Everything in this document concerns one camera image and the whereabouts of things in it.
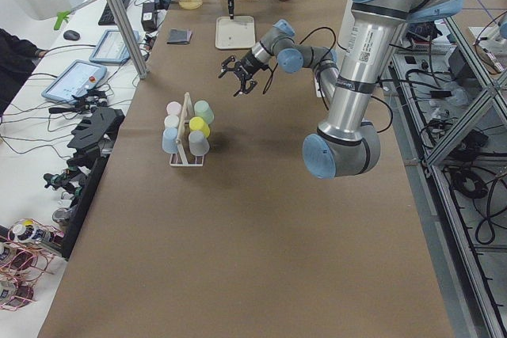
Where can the cream rabbit tray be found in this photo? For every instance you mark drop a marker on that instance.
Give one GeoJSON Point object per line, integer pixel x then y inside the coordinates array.
{"type": "Point", "coordinates": [234, 34]}

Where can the green cup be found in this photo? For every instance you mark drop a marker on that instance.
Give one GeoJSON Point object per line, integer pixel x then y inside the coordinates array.
{"type": "Point", "coordinates": [203, 110]}

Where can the yellow cup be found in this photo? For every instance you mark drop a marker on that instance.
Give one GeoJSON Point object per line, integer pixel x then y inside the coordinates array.
{"type": "Point", "coordinates": [197, 123]}

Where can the pink cup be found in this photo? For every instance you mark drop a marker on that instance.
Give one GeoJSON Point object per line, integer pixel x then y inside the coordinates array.
{"type": "Point", "coordinates": [173, 108]}

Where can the grey cup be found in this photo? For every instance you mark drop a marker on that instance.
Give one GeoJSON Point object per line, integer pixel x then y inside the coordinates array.
{"type": "Point", "coordinates": [198, 143]}

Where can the cream white cup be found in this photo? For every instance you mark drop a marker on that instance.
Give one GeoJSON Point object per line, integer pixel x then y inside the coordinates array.
{"type": "Point", "coordinates": [172, 121]}

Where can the light blue cup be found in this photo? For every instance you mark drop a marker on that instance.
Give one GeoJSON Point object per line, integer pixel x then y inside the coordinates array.
{"type": "Point", "coordinates": [169, 140]}

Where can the folded grey cloths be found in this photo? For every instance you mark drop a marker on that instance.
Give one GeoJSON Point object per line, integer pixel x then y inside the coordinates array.
{"type": "Point", "coordinates": [179, 36]}

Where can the black power adapter box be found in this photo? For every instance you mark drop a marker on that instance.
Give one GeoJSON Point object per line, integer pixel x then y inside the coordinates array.
{"type": "Point", "coordinates": [149, 17]}

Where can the teach pendant tablet far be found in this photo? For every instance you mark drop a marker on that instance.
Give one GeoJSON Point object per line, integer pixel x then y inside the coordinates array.
{"type": "Point", "coordinates": [110, 49]}

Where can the teach pendant tablet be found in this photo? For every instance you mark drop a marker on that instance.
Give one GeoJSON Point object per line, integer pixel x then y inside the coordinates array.
{"type": "Point", "coordinates": [110, 49]}
{"type": "Point", "coordinates": [80, 77]}

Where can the black teleoperation device stand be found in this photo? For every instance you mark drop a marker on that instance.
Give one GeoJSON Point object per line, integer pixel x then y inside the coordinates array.
{"type": "Point", "coordinates": [92, 142]}

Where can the teach pendant tablet near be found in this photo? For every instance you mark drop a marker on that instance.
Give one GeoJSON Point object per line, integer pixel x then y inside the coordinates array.
{"type": "Point", "coordinates": [80, 77]}

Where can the black computer mouse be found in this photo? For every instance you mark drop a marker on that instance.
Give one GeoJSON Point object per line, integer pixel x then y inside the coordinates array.
{"type": "Point", "coordinates": [71, 35]}

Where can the person in black shirt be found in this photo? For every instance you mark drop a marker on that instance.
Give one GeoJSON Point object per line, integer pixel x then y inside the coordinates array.
{"type": "Point", "coordinates": [18, 61]}

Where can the white wire cup rack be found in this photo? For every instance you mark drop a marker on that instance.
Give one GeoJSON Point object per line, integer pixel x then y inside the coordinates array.
{"type": "Point", "coordinates": [183, 157]}

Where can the aluminium frame post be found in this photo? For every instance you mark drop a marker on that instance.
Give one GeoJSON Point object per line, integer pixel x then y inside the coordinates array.
{"type": "Point", "coordinates": [125, 28]}

